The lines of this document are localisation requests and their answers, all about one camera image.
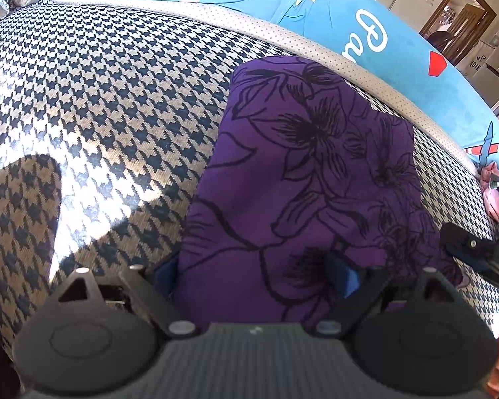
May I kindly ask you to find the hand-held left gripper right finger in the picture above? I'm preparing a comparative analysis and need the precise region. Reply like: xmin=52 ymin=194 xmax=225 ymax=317
xmin=316 ymin=253 xmax=454 ymax=337

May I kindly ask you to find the houndstooth sofa seat mat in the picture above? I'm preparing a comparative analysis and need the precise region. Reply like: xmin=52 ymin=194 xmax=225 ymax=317
xmin=0 ymin=4 xmax=499 ymax=362

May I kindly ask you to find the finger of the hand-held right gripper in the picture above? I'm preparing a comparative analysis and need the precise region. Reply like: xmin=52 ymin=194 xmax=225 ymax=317
xmin=441 ymin=222 xmax=499 ymax=273

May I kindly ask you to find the white printed hanging cloth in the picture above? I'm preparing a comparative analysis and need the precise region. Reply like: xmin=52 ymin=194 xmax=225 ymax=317
xmin=468 ymin=42 xmax=490 ymax=77

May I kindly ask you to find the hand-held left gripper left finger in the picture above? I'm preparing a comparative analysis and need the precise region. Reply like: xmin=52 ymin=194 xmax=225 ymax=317
xmin=58 ymin=258 xmax=200 ymax=338

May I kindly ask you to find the purple floral garment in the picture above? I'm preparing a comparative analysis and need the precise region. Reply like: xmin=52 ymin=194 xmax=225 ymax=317
xmin=178 ymin=56 xmax=462 ymax=329

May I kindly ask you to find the dark round-back chair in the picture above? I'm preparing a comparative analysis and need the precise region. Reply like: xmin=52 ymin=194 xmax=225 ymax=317
xmin=426 ymin=31 xmax=456 ymax=57

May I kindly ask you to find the pink garment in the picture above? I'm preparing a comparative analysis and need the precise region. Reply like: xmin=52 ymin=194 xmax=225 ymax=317
xmin=480 ymin=162 xmax=499 ymax=221

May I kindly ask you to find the wooden door frame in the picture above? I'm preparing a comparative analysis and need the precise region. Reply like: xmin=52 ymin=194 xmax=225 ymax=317
xmin=420 ymin=0 xmax=497 ymax=67

